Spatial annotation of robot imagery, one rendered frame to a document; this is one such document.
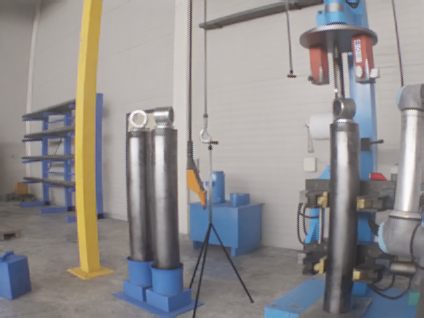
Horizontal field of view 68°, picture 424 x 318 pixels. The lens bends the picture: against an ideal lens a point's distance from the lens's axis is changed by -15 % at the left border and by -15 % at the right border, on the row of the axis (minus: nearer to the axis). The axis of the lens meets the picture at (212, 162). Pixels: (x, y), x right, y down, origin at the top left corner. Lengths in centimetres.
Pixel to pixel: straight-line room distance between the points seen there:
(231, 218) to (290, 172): 102
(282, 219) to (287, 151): 92
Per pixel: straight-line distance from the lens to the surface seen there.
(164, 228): 285
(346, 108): 245
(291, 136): 491
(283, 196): 498
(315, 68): 265
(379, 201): 235
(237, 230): 455
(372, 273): 246
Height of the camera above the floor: 124
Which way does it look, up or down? 1 degrees down
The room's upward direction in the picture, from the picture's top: straight up
